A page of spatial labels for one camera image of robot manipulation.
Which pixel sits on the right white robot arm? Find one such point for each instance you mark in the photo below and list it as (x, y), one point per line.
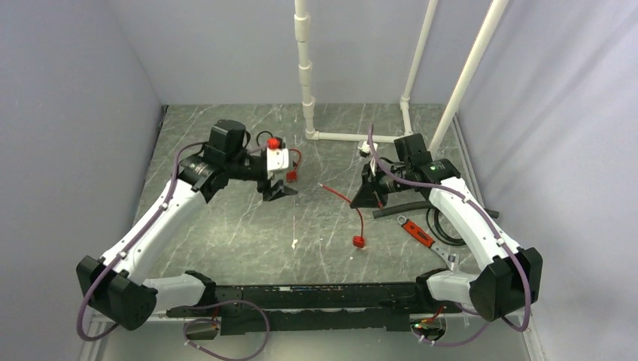
(509, 275)

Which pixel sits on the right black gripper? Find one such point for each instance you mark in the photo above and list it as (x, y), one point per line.
(370, 193)

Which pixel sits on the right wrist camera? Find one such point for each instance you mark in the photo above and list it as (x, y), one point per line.
(364, 148)

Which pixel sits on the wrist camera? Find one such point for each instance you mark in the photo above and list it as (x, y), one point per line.
(277, 157)
(364, 148)

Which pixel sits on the red handled tool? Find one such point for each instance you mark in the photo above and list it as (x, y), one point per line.
(418, 234)

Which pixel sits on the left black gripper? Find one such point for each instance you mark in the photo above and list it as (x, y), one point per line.
(277, 190)

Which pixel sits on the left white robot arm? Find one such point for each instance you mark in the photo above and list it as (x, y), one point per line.
(199, 172)

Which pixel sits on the black cable lock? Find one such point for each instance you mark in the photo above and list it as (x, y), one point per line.
(262, 137)

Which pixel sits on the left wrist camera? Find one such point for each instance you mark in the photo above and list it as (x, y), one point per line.
(277, 157)

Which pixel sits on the white PVC pipe frame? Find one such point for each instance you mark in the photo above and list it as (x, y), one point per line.
(390, 52)

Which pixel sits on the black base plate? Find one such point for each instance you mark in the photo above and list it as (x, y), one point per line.
(394, 307)

